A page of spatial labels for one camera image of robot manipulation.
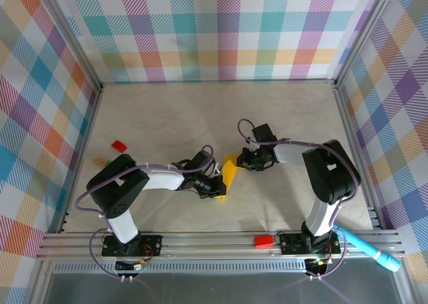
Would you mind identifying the teal cylindrical tube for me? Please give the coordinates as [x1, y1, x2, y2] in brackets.
[336, 229, 401, 272]

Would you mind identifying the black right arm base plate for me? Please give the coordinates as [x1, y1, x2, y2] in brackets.
[279, 232, 342, 255]

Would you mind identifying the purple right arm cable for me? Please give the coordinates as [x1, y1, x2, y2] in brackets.
[237, 118, 360, 280]

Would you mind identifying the long aluminium table edge bar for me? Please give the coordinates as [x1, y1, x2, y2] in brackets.
[100, 79, 337, 85]

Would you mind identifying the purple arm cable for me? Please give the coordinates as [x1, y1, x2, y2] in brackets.
[237, 118, 360, 280]
[74, 145, 215, 280]

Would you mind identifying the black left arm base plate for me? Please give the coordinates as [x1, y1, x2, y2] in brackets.
[101, 233, 164, 259]

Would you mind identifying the black cable mount bracket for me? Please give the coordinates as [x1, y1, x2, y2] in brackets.
[114, 259, 150, 283]
[304, 256, 332, 282]

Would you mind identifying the red rectangular block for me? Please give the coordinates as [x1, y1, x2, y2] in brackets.
[254, 235, 274, 249]

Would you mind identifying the aluminium frame post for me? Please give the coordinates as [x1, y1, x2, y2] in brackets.
[332, 0, 401, 90]
[33, 0, 104, 93]

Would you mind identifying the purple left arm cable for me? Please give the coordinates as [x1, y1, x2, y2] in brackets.
[74, 145, 215, 280]

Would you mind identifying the slotted grey cable duct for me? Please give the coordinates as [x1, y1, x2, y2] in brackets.
[53, 262, 308, 274]

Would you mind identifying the wide aluminium extrusion rail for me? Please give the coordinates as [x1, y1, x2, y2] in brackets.
[35, 230, 406, 262]

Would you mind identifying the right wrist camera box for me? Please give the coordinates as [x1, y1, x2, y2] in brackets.
[250, 123, 290, 144]

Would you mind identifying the aluminium table side bar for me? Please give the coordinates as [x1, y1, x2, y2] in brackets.
[58, 85, 104, 235]
[332, 83, 384, 233]

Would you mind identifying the yellow paper sheet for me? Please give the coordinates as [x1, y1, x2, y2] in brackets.
[215, 153, 242, 202]

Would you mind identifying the grey metal panel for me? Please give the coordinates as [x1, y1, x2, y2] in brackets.
[41, 272, 404, 304]

